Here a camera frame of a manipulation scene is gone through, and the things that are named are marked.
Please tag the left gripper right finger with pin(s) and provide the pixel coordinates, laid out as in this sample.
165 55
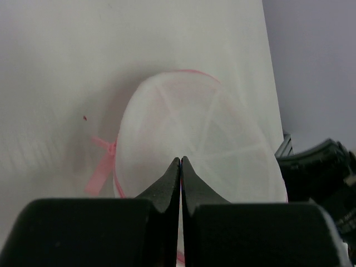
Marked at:
220 233

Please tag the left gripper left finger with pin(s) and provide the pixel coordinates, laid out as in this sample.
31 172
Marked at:
139 231

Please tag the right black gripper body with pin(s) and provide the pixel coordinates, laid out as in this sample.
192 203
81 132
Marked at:
324 175

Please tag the white mesh laundry bag pink zipper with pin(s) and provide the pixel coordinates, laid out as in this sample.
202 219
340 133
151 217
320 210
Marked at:
189 113

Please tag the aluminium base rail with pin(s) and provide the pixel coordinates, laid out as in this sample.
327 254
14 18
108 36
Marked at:
286 147

